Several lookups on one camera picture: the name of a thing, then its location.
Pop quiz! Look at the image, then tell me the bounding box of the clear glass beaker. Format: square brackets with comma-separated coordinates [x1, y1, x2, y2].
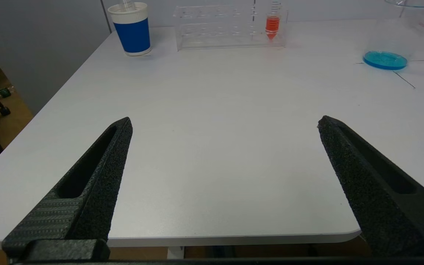
[363, 0, 424, 70]

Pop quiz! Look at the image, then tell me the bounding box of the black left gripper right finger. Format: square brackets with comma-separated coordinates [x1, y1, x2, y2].
[317, 116, 424, 257]

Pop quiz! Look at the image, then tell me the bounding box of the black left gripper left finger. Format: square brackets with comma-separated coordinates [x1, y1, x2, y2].
[1, 117, 133, 264]

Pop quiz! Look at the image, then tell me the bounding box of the test tube with red pigment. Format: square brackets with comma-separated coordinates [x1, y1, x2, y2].
[266, 0, 282, 41]

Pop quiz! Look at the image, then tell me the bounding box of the blue white paper cup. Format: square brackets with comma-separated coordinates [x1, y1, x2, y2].
[107, 2, 152, 56]

